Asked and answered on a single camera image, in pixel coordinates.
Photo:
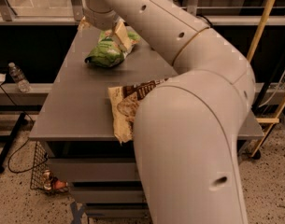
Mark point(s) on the brown sea salt chip bag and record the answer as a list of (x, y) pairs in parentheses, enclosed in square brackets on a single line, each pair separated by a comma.
[(125, 101)]

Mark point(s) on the top grey drawer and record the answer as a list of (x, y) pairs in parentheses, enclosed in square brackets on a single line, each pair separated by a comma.
[(94, 170)]

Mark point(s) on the grey drawer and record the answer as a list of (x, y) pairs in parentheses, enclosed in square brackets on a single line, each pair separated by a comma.
[(117, 211), (94, 170), (108, 194)]

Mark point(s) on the yellow wooden ladder frame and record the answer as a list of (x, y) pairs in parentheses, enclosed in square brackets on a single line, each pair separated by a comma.
[(269, 123)]

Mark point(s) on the metal window railing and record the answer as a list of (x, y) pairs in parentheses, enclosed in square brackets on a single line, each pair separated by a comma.
[(39, 19)]

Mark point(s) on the black wire basket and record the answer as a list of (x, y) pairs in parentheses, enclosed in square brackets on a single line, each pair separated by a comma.
[(42, 178)]

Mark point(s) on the grey drawer cabinet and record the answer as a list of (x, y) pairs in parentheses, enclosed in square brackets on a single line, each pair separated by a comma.
[(76, 120)]

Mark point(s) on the clear plastic water bottle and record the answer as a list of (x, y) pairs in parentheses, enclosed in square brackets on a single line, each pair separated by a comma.
[(19, 77)]

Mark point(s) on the middle grey drawer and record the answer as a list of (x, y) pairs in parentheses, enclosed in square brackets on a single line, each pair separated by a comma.
[(108, 194)]

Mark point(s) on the bottom grey drawer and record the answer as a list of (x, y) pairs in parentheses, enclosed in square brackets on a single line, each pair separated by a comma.
[(117, 211)]

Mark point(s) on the green rice chip bag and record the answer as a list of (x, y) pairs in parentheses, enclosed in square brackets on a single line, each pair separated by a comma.
[(106, 53)]

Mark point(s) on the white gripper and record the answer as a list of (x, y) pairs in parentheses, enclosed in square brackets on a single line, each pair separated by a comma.
[(100, 20)]

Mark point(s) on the black metal stand leg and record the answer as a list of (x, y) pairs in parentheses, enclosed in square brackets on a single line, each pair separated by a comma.
[(8, 140)]

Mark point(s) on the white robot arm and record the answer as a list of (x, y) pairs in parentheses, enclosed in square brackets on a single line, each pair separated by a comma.
[(186, 129)]

